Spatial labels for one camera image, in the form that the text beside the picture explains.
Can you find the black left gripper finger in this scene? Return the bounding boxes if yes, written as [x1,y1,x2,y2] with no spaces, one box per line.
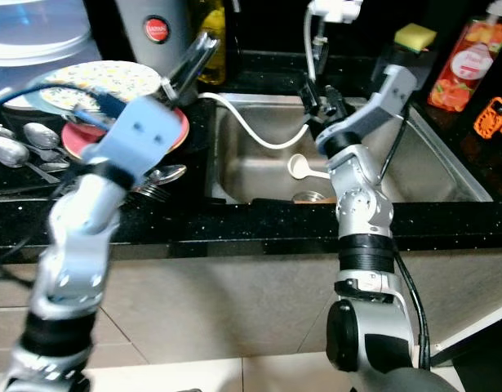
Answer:
[175,42,220,105]
[162,33,217,92]

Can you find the white plastic ladle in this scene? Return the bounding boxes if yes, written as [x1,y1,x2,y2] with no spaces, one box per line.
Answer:
[287,154,333,182]

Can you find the yellow oil bottle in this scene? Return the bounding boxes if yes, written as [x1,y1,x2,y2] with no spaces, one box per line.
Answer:
[198,0,239,87]

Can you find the grey thermos red label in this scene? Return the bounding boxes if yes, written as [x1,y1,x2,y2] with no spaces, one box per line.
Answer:
[116,0,198,82]

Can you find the clear soap dispenser box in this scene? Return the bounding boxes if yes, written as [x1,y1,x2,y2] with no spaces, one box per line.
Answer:
[381,41,423,78]

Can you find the steel sink drain strainer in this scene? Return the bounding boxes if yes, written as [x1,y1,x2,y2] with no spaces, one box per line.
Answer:
[293,190,329,205]

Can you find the white faucet head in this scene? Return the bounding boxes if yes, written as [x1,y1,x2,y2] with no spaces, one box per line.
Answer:
[305,0,364,78]

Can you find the stainless steel sink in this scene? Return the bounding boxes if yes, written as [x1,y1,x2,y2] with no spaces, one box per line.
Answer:
[206,91,494,205]

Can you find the yellow green sponge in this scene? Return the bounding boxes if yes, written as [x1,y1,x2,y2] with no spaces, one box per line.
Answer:
[395,23,438,50]

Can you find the floral lemon print plate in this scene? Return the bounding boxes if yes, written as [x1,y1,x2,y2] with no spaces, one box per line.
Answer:
[38,61,170,115]

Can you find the peach soap pump bottle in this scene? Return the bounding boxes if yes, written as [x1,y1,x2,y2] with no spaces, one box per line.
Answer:
[429,0,502,113]

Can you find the pink plate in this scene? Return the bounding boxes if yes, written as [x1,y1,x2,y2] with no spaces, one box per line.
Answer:
[61,106,190,162]

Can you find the clear plastic container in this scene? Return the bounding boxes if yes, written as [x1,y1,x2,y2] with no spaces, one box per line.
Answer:
[0,0,100,87]

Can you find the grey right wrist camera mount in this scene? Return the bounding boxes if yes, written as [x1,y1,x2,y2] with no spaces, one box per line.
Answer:
[361,65,427,136]

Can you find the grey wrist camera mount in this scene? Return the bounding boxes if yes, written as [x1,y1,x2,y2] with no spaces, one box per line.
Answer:
[91,94,190,185]
[361,65,427,136]

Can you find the white flexible hose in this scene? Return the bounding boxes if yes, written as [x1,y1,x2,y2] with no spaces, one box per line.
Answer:
[198,12,317,150]

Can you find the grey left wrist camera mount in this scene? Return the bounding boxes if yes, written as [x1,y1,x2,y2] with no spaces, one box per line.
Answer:
[91,94,190,185]

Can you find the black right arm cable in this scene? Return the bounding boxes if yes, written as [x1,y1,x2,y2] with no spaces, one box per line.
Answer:
[377,114,435,368]

